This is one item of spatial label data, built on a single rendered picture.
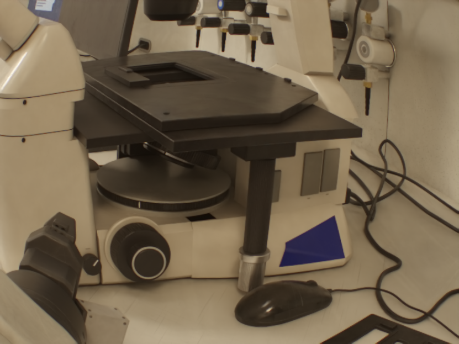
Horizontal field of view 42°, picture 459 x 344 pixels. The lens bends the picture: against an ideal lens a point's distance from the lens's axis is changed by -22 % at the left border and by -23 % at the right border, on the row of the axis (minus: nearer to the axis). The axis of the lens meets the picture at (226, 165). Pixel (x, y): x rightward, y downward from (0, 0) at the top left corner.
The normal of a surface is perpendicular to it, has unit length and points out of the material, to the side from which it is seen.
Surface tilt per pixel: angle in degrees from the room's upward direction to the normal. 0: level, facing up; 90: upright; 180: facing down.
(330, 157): 90
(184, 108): 0
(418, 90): 90
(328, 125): 0
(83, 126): 0
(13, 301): 50
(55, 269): 20
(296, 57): 105
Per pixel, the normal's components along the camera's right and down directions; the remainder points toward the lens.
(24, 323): 0.79, -0.61
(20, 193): 0.09, 0.32
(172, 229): 0.41, -0.33
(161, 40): -0.88, 0.09
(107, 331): 0.54, 0.32
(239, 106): 0.06, -0.95
